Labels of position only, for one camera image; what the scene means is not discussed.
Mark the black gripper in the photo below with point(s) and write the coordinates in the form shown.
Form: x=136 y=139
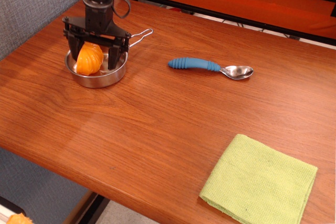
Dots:
x=96 y=26

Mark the orange object at corner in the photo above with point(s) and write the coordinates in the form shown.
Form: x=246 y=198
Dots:
x=19 y=219

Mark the green folded cloth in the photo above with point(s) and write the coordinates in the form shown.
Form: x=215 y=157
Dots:
x=254 y=183

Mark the blue handled metal spoon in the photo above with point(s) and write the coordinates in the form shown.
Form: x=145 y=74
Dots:
x=232 y=72

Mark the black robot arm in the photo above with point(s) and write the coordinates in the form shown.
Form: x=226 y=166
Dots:
x=103 y=4

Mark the orange plastic peeled orange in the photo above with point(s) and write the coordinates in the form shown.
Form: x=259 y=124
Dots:
x=90 y=59

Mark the small steel pot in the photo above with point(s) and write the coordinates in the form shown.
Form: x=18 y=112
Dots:
x=104 y=77

